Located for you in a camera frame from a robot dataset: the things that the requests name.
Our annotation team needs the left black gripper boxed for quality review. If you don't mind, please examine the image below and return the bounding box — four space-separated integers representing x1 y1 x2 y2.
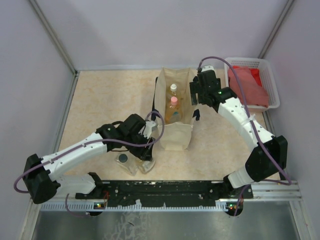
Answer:
124 130 156 162

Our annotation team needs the amber bottle white cap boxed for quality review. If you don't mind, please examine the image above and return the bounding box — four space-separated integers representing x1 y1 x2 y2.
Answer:
137 159 156 174

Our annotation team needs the yellow liquid bottle white cap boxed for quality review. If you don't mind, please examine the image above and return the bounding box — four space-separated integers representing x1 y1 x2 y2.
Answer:
166 83 183 100

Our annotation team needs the pink cap orange bottle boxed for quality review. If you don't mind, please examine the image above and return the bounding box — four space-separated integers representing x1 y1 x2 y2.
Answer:
164 96 183 124

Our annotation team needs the beige canvas bag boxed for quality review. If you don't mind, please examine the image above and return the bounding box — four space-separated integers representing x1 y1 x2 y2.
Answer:
152 67 200 151

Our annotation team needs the clear jar teal lid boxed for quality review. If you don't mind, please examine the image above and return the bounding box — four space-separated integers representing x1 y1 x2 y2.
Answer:
171 111 181 122

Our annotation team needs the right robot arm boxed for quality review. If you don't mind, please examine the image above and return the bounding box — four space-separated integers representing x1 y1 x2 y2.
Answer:
189 66 288 198

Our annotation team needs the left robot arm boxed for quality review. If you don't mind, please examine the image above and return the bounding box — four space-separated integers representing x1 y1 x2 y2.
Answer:
22 114 157 204

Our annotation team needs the clear bottle black cap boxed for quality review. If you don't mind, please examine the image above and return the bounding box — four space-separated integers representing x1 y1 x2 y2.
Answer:
115 152 139 176

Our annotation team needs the pink red cloth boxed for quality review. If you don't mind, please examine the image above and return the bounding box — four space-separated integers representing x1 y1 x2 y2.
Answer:
227 66 269 108

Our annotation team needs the white plastic basket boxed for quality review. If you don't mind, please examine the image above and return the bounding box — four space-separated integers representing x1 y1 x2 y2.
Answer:
225 57 280 112

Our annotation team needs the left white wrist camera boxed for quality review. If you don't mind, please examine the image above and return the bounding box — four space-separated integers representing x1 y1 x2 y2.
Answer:
140 120 158 139

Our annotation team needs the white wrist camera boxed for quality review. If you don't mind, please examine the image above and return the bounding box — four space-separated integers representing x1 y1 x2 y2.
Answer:
140 120 158 139
197 65 215 73

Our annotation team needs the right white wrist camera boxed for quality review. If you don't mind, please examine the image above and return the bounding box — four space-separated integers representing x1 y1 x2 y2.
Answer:
197 65 215 73

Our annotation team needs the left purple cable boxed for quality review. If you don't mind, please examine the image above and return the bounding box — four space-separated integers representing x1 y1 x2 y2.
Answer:
13 111 166 219

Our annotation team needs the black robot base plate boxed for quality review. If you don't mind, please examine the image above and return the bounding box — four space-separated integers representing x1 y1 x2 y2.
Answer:
75 180 254 210

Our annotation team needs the aluminium rail frame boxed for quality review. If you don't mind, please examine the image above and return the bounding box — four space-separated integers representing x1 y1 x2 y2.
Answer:
38 180 302 216

